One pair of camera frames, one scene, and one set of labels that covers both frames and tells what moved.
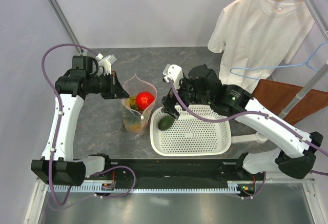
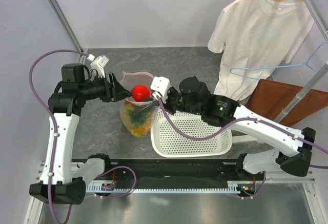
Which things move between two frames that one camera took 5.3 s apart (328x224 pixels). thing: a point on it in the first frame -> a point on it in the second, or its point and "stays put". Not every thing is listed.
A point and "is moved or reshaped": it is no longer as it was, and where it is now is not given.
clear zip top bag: [138, 107] is moved or reshaped
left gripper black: [115, 91] stays put
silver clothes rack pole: [300, 96] stays put
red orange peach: [143, 99] -> [140, 93]
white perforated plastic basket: [190, 136] stays put
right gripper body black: [185, 93] stays put
